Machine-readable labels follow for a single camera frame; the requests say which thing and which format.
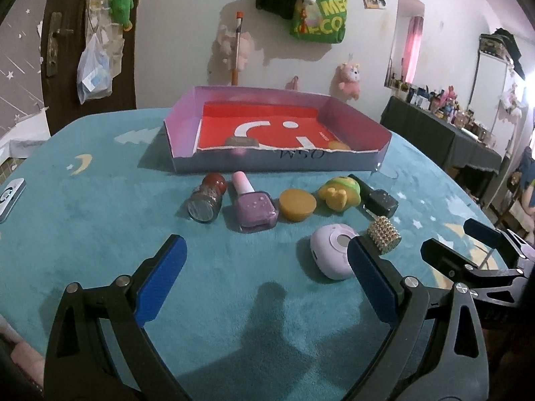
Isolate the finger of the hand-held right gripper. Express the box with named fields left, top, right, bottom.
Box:
left=420, top=238, right=523, bottom=287
left=463, top=217, right=528, bottom=262

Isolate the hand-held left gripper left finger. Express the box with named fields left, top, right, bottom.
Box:
left=44, top=234, right=193, bottom=401

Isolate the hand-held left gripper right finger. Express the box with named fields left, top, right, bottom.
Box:
left=340, top=236, right=490, bottom=401

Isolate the lavender round device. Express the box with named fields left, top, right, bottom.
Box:
left=309, top=223, right=359, bottom=280

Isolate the dark nail polish bottle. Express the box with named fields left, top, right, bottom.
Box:
left=348, top=174, right=400, bottom=219

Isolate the glitter bottle with red cap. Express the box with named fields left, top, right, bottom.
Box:
left=186, top=172, right=227, bottom=223

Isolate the green and yellow toy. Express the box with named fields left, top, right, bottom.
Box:
left=318, top=176, right=361, bottom=212

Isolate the small clear glass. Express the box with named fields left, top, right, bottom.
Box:
left=376, top=166, right=400, bottom=193

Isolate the amber round disc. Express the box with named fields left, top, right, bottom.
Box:
left=279, top=189, right=317, bottom=221

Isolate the purple nail polish bottle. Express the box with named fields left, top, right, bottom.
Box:
left=232, top=170, right=279, bottom=234

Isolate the purple cardboard box red lining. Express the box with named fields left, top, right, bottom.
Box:
left=163, top=86, right=393, bottom=175

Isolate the teal star rug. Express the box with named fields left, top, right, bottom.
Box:
left=0, top=106, right=517, bottom=401

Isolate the dark cloth covered table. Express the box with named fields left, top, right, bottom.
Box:
left=380, top=95, right=504, bottom=210

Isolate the row of small bottles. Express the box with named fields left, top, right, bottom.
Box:
left=387, top=73, right=500, bottom=147

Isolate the white remote device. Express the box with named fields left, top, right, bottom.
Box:
left=0, top=177, right=26, bottom=224

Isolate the pink curtain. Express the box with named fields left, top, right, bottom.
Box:
left=402, top=16, right=424, bottom=85

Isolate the pink bear plush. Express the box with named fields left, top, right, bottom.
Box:
left=338, top=62, right=362, bottom=101

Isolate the clear plastic bag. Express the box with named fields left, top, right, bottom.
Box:
left=76, top=33, right=113, bottom=105

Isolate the dark brown door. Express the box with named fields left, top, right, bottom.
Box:
left=42, top=0, right=145, bottom=136

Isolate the orange and white stick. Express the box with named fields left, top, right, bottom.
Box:
left=231, top=11, right=245, bottom=86

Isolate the pale pink plush toy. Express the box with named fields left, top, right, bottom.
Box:
left=216, top=23, right=255, bottom=70

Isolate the green tote bag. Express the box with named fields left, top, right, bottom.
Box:
left=290, top=0, right=348, bottom=46

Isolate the green plush toy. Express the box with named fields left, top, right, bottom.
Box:
left=109, top=0, right=135, bottom=32

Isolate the hanging pocket organizer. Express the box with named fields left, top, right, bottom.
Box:
left=85, top=0, right=126, bottom=63

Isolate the brass door handle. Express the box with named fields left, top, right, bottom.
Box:
left=45, top=12, right=74, bottom=78

